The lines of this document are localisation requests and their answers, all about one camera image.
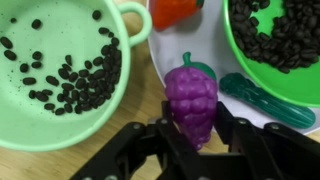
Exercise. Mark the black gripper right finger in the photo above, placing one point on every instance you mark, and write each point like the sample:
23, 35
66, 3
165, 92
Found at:
283, 153

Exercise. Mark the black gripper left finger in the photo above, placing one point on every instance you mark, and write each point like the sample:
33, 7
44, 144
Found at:
140, 156

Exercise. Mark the purple toy grapes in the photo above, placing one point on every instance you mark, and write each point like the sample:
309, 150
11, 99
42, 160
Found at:
191, 96

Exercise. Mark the light green pot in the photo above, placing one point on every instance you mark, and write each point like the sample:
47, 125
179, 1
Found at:
33, 130

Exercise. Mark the white round plate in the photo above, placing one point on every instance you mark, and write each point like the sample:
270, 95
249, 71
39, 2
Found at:
213, 43

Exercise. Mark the dark green toy cucumber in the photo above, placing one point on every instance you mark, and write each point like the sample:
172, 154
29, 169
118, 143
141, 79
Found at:
266, 100

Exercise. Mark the red toy strawberry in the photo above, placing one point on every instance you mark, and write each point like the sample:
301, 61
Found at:
173, 13

